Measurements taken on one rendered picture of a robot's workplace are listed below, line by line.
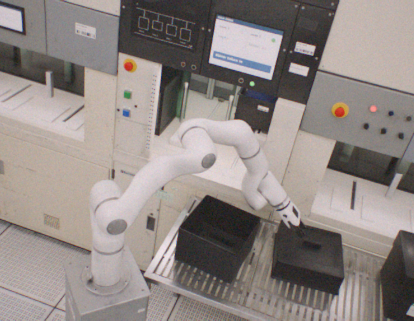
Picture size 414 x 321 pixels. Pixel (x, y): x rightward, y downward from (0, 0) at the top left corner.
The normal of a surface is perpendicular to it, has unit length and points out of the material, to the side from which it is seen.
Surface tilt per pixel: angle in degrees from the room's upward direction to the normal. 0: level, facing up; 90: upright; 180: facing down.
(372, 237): 90
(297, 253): 0
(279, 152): 90
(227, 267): 90
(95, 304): 0
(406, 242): 0
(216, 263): 90
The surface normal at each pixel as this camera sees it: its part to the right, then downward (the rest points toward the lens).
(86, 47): -0.30, 0.50
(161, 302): 0.15, -0.82
